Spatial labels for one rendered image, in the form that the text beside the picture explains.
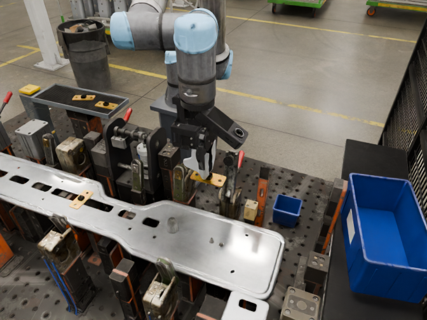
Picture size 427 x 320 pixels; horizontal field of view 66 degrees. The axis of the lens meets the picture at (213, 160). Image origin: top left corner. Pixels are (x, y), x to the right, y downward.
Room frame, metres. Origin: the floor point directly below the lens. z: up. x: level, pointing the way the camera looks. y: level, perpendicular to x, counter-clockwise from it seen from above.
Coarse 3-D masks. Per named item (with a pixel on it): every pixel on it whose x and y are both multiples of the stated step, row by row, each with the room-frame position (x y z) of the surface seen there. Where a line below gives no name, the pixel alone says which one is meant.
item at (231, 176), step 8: (232, 152) 0.75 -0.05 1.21; (224, 160) 0.72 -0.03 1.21; (232, 160) 0.71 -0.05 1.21; (224, 168) 0.74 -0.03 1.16; (232, 168) 0.74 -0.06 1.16; (232, 176) 0.74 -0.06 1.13; (224, 184) 0.73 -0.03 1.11; (232, 184) 0.72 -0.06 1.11; (224, 192) 0.73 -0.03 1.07; (232, 192) 0.72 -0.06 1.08; (232, 200) 0.71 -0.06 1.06
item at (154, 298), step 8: (160, 280) 0.47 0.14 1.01; (152, 288) 0.43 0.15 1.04; (160, 288) 0.43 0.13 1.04; (168, 288) 0.43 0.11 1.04; (176, 288) 0.45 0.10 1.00; (144, 296) 0.41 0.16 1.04; (152, 296) 0.41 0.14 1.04; (160, 296) 0.41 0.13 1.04; (168, 296) 0.42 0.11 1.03; (176, 296) 0.45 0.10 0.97; (144, 304) 0.39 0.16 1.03; (152, 304) 0.39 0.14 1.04; (160, 304) 0.39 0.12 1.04; (168, 304) 0.42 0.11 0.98; (176, 304) 0.44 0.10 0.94; (152, 312) 0.39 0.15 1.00; (160, 312) 0.38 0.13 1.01; (168, 312) 0.41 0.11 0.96; (176, 312) 0.44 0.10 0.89
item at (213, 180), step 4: (196, 172) 0.62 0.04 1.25; (192, 176) 0.60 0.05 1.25; (196, 176) 0.60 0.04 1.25; (200, 176) 0.60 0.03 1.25; (208, 176) 0.59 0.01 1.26; (212, 176) 0.60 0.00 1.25; (216, 176) 0.60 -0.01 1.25; (220, 176) 0.60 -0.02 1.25; (224, 176) 0.60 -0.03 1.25; (196, 180) 0.59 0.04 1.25; (200, 180) 0.59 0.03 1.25; (204, 180) 0.59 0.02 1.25; (208, 180) 0.59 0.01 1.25; (212, 180) 0.59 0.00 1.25; (216, 180) 0.59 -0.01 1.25; (224, 180) 0.59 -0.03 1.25; (212, 184) 0.57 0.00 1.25; (216, 184) 0.57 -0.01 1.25; (220, 184) 0.57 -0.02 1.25
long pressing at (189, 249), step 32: (0, 160) 0.98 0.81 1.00; (0, 192) 0.80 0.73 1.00; (32, 192) 0.80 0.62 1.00; (96, 192) 0.80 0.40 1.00; (96, 224) 0.66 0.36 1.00; (128, 224) 0.66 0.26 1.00; (160, 224) 0.66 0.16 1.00; (192, 224) 0.66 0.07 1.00; (224, 224) 0.66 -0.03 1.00; (192, 256) 0.55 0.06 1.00; (224, 256) 0.55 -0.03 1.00; (256, 256) 0.55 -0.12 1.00; (224, 288) 0.46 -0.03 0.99; (256, 288) 0.45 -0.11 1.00
